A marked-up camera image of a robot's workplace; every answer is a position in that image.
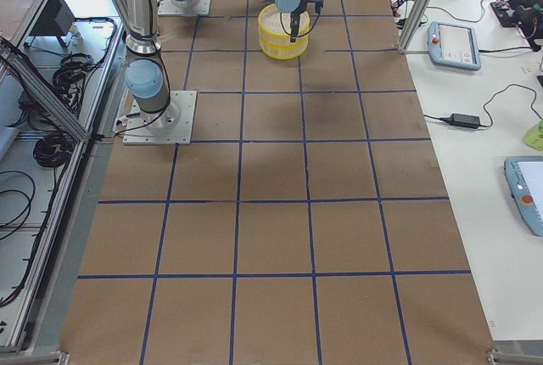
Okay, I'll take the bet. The yellow bamboo steamer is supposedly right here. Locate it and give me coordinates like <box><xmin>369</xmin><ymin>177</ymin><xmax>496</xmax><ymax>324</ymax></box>
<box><xmin>259</xmin><ymin>36</ymin><xmax>309</xmax><ymax>60</ymax></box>
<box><xmin>257</xmin><ymin>4</ymin><xmax>293</xmax><ymax>45</ymax></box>

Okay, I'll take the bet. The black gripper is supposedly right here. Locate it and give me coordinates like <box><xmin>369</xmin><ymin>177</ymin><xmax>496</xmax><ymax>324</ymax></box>
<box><xmin>288</xmin><ymin>0</ymin><xmax>325</xmax><ymax>43</ymax></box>

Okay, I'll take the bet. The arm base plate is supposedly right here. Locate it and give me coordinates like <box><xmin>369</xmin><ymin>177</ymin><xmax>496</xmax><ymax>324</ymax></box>
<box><xmin>121</xmin><ymin>91</ymin><xmax>198</xmax><ymax>145</ymax></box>

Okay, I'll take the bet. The black power brick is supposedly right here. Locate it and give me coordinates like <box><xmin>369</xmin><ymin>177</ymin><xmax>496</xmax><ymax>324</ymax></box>
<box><xmin>439</xmin><ymin>113</ymin><xmax>482</xmax><ymax>129</ymax></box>

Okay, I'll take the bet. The green drink bottle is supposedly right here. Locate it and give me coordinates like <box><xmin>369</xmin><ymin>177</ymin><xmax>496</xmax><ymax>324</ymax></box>
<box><xmin>523</xmin><ymin>120</ymin><xmax>543</xmax><ymax>151</ymax></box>

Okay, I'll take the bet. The aluminium frame post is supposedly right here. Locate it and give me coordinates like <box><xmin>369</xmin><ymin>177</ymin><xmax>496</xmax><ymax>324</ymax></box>
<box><xmin>397</xmin><ymin>0</ymin><xmax>430</xmax><ymax>54</ymax></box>

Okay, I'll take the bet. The teach pendant with red button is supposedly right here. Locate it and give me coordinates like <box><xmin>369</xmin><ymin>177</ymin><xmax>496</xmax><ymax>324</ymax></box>
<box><xmin>427</xmin><ymin>21</ymin><xmax>481</xmax><ymax>71</ymax></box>

